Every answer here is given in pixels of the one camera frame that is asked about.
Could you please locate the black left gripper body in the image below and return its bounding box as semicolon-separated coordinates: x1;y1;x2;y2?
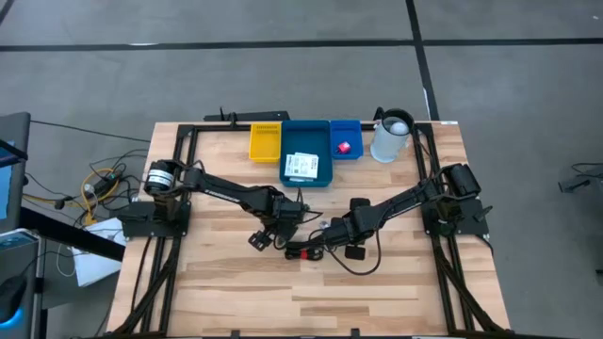
248;200;308;251

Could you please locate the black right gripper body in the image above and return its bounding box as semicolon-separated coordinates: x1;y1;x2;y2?
329;197;373;260

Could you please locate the black cable bundle red strap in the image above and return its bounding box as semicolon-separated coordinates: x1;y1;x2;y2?
284;239;326;263

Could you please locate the yellow plastic bin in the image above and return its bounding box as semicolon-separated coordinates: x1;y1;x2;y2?
248;121;283;164

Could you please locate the large blue plastic bin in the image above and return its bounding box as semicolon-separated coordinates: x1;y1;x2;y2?
278;119;334;188

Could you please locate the small blue plastic bin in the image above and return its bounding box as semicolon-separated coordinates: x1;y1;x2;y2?
329;119;365;161

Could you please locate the black long flat bar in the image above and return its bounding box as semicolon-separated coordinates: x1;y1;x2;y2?
204;110;291;122

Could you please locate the black tripod base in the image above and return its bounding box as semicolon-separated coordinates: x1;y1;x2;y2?
558;162;603;194

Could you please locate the black mouse blue light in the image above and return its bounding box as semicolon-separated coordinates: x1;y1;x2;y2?
0;275;27;326

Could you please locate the grey computer monitor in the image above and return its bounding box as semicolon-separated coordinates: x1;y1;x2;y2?
0;111;32;234

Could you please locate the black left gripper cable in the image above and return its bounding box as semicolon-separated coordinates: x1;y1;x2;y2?
295;186;326;226

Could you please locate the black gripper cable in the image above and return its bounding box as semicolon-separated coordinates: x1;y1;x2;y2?
324;229;383;277
295;186;326;226

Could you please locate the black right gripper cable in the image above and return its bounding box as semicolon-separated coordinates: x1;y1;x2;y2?
324;229;383;277

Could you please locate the black aluminium table frame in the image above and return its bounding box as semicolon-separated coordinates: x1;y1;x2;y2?
106;121;513;339

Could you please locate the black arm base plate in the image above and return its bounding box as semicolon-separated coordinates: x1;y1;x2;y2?
116;200;193;239
420;197;491;237

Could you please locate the yellow floor cable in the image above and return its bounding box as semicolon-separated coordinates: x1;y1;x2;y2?
21;168;122;227

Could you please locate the thin black floor cable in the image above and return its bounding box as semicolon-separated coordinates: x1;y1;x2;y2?
30;120;153;143

